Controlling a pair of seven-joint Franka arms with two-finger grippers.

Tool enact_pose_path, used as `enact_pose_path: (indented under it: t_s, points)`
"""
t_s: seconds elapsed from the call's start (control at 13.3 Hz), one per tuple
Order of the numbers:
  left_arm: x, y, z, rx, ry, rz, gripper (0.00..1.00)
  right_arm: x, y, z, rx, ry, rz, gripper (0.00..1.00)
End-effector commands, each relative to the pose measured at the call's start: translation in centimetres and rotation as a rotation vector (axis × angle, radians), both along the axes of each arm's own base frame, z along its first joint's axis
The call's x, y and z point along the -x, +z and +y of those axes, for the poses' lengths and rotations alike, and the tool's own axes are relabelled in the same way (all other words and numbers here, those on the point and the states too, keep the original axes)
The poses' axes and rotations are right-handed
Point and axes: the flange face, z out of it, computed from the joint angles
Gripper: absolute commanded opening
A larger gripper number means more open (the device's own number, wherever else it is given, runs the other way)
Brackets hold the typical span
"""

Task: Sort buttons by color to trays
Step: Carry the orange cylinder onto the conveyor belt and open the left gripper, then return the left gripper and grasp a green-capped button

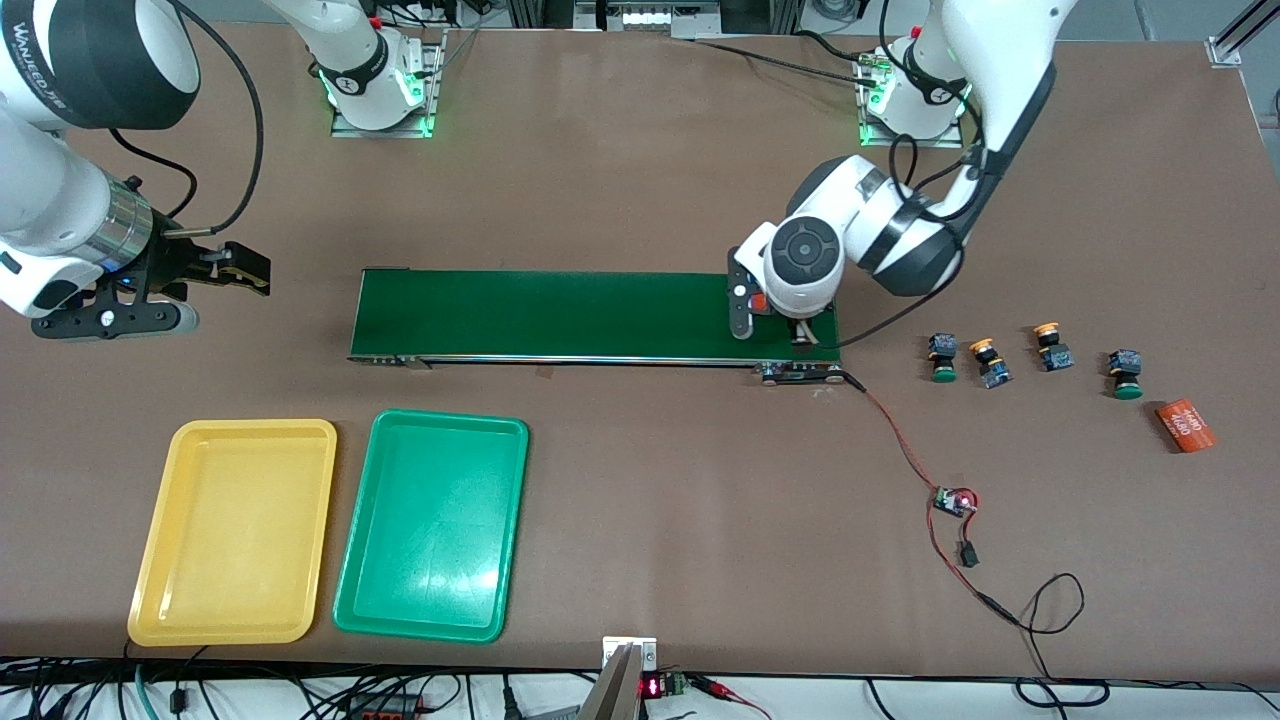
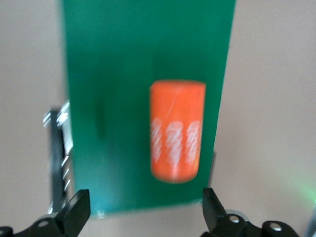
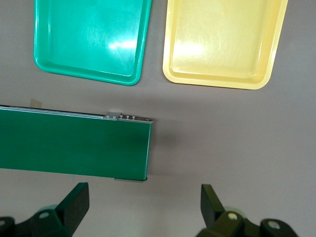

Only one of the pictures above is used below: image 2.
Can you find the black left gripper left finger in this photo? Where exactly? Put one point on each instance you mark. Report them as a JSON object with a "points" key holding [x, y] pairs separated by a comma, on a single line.
{"points": [[74, 214]]}

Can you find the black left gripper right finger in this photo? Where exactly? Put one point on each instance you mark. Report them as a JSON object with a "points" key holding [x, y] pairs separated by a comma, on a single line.
{"points": [[217, 217]]}

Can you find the orange cylindrical battery cell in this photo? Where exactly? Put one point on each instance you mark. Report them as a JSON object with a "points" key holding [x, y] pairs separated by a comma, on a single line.
{"points": [[176, 118]]}

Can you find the green conveyor belt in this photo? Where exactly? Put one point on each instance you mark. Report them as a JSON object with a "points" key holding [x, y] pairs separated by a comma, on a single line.
{"points": [[118, 74]]}

